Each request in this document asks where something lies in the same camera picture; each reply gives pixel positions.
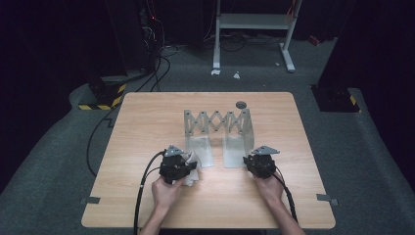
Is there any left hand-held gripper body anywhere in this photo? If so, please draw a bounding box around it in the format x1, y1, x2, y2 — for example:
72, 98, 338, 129
159, 144, 189, 185

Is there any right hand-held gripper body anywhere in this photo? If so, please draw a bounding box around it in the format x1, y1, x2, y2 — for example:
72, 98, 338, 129
249, 145, 281, 180

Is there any white quilted cloth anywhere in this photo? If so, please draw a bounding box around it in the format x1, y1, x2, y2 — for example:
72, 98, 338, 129
180, 150, 203, 187

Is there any grey metal extendable bookend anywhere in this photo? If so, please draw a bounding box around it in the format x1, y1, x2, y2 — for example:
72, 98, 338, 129
183, 108, 255, 169

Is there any person's right hand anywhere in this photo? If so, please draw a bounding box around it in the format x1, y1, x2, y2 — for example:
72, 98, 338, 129
254, 174, 284, 208

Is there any person's left hand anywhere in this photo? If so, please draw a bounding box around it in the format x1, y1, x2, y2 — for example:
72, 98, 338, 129
151, 175, 186, 213

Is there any grey tape piece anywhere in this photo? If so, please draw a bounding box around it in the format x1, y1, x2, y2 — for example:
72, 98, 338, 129
80, 196, 101, 206
316, 193, 340, 207

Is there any black perforated base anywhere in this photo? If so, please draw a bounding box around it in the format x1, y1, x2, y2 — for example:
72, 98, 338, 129
310, 83, 362, 114

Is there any black base with yellow stripes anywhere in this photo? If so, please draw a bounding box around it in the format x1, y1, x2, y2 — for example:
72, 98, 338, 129
77, 76, 127, 111

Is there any white metal stand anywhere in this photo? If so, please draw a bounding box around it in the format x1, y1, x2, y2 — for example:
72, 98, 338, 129
212, 0, 303, 73

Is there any black equipment rack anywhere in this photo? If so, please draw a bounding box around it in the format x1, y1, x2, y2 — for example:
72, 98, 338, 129
104, 0, 163, 74

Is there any right hand-held gripper black cable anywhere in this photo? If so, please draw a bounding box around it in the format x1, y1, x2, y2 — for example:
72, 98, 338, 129
272, 165, 299, 224

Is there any hand-held gripper black cable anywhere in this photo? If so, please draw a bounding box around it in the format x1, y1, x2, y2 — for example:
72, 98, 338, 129
272, 165, 299, 224
133, 150, 167, 235

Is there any left hand-held gripper black cable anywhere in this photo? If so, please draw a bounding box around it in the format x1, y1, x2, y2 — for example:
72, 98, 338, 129
133, 150, 167, 235

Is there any long black floor cable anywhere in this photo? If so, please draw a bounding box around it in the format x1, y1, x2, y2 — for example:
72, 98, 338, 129
85, 56, 163, 178

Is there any looped black floor cable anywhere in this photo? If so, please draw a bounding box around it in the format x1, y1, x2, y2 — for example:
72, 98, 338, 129
150, 56, 172, 92

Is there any black cable bundle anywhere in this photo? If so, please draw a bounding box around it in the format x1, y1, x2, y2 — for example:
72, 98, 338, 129
204, 30, 285, 53

